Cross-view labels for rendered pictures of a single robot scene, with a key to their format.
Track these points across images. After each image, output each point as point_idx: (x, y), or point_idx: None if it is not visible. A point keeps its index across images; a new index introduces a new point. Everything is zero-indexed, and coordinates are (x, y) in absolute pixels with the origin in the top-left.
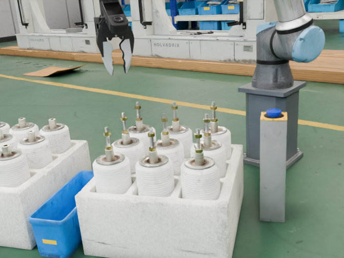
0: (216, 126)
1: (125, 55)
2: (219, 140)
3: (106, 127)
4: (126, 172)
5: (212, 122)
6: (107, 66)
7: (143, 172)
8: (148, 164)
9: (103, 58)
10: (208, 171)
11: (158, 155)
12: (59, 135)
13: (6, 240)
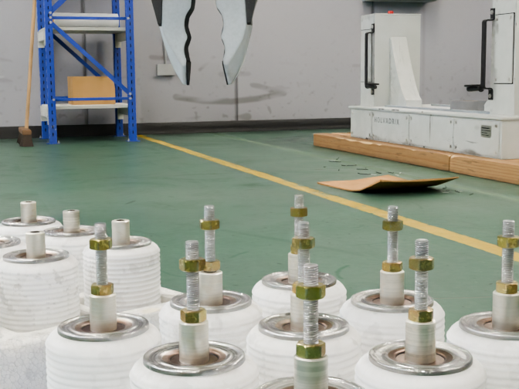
0: (510, 309)
1: (225, 27)
2: (501, 359)
3: (98, 224)
4: (123, 379)
5: (496, 293)
6: (171, 55)
7: (133, 382)
8: (162, 360)
9: (161, 28)
10: None
11: (227, 348)
12: (117, 262)
13: None
